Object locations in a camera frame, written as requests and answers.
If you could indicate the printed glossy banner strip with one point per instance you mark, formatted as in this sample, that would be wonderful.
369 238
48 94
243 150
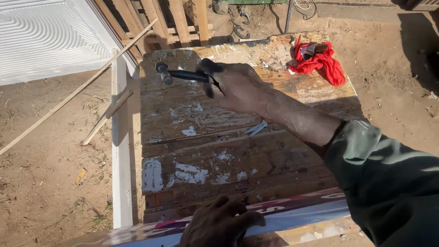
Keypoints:
301 211

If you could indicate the grey metal pole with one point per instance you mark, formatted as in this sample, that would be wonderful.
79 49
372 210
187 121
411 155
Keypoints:
288 15

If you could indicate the metal scraper tool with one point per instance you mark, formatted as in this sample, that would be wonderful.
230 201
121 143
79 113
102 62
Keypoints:
310 49

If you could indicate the long thin wooden stick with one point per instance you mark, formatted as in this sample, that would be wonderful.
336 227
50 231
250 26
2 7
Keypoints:
79 89

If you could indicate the person's right fingers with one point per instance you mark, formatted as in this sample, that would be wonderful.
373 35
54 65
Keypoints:
210 70

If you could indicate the person's right hand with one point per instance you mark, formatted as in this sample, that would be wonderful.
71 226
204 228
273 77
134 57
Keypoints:
240 89

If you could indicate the yellow scrap piece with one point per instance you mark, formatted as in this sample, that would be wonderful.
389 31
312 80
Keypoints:
81 174

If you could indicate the short wooden stick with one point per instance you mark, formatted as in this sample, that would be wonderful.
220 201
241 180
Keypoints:
107 117

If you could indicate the wooden pallet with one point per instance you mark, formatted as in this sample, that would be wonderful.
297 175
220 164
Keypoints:
161 22

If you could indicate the white painted post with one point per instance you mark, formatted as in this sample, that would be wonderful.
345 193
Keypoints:
120 154

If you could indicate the red cloth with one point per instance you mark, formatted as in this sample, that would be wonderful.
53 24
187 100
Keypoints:
322 63

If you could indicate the white ribbed moulded panel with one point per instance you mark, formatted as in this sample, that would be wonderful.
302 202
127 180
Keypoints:
51 37

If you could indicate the small metal scissors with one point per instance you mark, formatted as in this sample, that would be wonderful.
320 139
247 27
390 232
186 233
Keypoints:
256 128

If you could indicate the person's left hand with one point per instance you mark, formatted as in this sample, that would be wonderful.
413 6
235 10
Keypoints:
216 226

